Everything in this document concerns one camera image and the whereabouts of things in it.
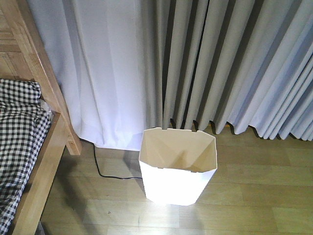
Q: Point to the white trash bin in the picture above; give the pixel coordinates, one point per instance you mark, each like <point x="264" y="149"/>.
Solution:
<point x="176" y="165"/>

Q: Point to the grey pleated curtain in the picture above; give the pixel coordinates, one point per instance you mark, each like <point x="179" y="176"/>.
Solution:
<point x="128" y="65"/>

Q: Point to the black white checkered bedding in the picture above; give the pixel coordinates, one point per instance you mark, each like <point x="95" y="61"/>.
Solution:
<point x="24" y="125"/>

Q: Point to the wooden bed frame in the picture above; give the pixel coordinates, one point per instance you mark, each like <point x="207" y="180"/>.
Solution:
<point x="23" y="58"/>

